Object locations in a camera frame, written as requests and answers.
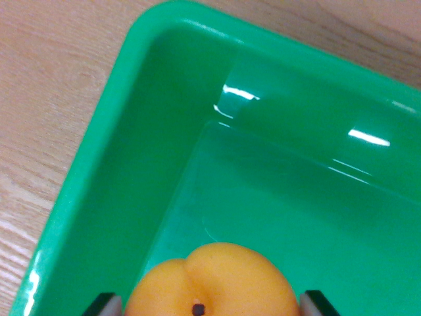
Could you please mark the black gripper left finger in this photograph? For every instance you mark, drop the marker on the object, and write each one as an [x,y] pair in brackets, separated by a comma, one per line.
[105,304]

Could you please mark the green plastic bin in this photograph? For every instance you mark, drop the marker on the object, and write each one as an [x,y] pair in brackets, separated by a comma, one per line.
[263,164]

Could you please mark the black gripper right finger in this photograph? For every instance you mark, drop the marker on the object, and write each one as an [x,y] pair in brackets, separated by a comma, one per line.
[317,303]

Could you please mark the yellow orange apricot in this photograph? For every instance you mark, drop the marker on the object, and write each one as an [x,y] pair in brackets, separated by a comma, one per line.
[213,283]

